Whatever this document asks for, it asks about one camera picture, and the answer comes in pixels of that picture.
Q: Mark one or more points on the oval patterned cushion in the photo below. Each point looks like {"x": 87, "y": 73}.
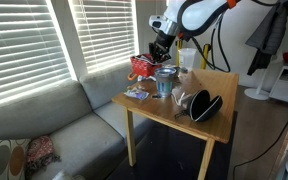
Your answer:
{"x": 4, "y": 160}

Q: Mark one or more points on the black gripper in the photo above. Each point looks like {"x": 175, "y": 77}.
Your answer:
{"x": 165, "y": 41}

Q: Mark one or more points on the purple white sticker pack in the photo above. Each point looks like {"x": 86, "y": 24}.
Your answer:
{"x": 136, "y": 94}

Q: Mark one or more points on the light wooden furniture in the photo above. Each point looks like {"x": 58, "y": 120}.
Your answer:
{"x": 284, "y": 153}

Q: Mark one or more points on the yellow post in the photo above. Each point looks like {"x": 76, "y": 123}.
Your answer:
{"x": 179, "y": 55}
{"x": 205, "y": 56}

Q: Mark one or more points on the wooden table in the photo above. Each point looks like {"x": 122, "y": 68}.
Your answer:
{"x": 170, "y": 110}

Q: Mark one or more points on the narrow white window blind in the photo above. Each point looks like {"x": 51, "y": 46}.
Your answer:
{"x": 107, "y": 33}

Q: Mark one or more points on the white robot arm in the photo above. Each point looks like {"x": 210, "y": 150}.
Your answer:
{"x": 200, "y": 15}

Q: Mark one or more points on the white coat stand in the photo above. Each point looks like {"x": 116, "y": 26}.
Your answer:
{"x": 258, "y": 91}

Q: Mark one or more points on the red woven basket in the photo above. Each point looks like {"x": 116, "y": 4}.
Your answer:
{"x": 144, "y": 68}

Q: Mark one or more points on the dark grey jacket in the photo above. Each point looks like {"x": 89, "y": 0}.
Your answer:
{"x": 267, "y": 33}

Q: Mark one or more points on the wide white window blind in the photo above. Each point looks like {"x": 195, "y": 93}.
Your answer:
{"x": 20, "y": 46}

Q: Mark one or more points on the grey sofa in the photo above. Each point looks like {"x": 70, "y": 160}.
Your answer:
{"x": 67, "y": 133}

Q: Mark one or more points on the dark rug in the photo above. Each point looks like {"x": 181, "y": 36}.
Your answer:
{"x": 164, "y": 153}

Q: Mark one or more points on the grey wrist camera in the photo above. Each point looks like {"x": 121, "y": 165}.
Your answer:
{"x": 156, "y": 22}

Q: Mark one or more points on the white plastic container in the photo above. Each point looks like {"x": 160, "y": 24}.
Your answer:
{"x": 187, "y": 58}

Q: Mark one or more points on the red paisley cloth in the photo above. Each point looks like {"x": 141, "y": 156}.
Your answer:
{"x": 39, "y": 151}

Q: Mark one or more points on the black glasses case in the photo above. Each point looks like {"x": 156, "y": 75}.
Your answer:
{"x": 202, "y": 105}

